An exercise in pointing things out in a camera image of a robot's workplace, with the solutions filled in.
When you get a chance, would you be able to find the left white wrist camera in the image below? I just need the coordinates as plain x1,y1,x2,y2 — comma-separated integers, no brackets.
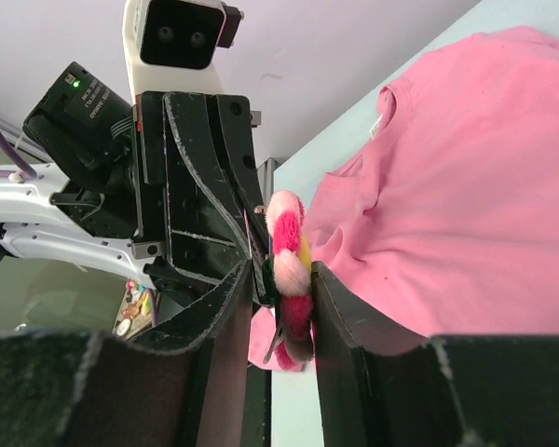
122,0,244,98

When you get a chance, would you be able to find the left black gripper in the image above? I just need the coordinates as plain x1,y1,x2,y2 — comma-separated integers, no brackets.
132,91,273,307

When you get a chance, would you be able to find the white garment label tag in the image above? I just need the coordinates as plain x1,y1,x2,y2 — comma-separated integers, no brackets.
369,115,383,139

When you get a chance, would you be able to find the plush flower brooch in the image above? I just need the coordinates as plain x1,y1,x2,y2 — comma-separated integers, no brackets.
263,190,314,371

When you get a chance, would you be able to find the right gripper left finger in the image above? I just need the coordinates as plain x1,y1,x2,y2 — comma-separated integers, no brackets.
0,261,253,446

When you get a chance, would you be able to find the pink t-shirt garment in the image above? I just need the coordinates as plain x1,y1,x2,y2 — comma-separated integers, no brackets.
249,27,559,370

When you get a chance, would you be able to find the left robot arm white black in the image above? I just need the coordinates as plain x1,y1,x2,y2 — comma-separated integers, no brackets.
0,62,268,305

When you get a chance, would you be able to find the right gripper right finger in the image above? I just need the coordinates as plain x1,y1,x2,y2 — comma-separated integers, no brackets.
312,263,559,446

